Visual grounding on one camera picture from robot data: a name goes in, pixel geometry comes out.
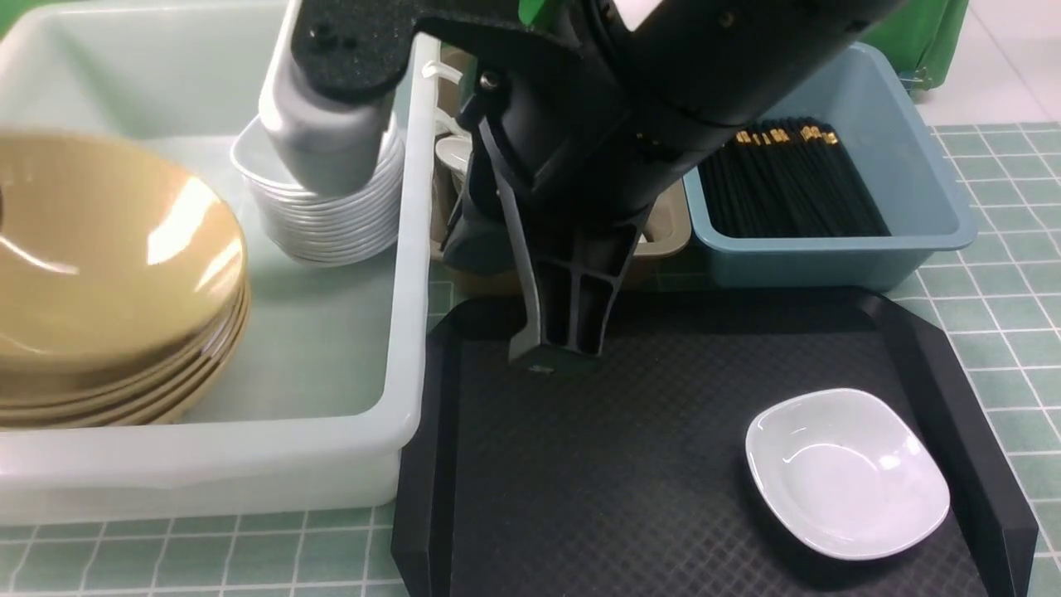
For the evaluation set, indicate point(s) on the blue plastic chopstick bin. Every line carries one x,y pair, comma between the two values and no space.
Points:
916,190

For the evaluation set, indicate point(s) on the black plastic serving tray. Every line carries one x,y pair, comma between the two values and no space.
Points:
630,478

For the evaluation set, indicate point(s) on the white square sauce dish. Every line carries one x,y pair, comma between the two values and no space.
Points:
845,475

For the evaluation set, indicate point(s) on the pile of white spoons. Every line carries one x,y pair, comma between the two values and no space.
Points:
453,144

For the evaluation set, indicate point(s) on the bundle of black chopsticks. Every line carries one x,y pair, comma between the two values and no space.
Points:
788,178

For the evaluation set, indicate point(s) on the white translucent plastic tub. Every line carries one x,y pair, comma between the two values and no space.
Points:
322,392

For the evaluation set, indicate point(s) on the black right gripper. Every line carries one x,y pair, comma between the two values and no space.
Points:
563,211

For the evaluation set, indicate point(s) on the green checkered table mat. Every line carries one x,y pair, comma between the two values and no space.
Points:
997,300

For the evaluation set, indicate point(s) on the stack of white dishes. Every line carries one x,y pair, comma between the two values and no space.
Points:
320,230

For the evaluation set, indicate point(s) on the green cloth backdrop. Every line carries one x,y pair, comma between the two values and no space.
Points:
920,41

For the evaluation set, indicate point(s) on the stack of tan bowls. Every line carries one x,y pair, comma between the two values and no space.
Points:
125,289

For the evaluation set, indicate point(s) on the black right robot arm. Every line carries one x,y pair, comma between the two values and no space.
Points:
578,121

